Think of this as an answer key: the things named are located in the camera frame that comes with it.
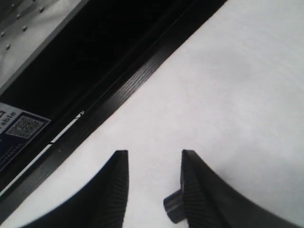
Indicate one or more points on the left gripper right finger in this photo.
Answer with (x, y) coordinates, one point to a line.
(204, 197)

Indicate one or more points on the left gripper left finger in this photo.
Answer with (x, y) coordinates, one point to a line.
(107, 194)

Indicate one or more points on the blue and white label sticker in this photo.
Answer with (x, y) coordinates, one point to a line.
(19, 128)

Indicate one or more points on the metal bench with rows of holes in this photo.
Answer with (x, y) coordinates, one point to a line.
(21, 31)

